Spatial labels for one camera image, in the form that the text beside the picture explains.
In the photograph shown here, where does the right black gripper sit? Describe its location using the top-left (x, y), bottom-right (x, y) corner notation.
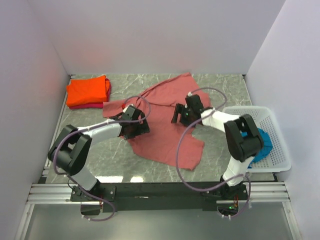
top-left (171, 104), bottom-right (197, 129)

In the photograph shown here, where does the salmon pink t shirt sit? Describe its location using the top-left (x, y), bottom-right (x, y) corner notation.
top-left (102, 73), bottom-right (211, 170)

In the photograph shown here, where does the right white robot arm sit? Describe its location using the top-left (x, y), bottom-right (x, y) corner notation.
top-left (171, 93), bottom-right (264, 200)

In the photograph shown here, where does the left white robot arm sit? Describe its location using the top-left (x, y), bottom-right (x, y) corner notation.
top-left (47, 104), bottom-right (150, 201)

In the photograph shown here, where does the folded magenta t shirt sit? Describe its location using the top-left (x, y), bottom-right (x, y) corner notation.
top-left (68, 77), bottom-right (112, 111)

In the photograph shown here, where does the folded orange t shirt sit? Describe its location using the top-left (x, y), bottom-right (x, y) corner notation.
top-left (65, 75), bottom-right (110, 107)

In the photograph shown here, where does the black base beam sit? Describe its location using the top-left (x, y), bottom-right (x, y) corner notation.
top-left (67, 181), bottom-right (251, 214)

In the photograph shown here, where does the blue t shirt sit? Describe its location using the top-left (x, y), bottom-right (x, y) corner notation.
top-left (248, 128), bottom-right (273, 169)

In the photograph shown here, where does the white plastic basket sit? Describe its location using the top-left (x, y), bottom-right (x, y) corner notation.
top-left (223, 105), bottom-right (292, 173)

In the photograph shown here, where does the aluminium rail frame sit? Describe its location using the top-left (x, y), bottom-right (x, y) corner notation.
top-left (14, 107), bottom-right (303, 240)

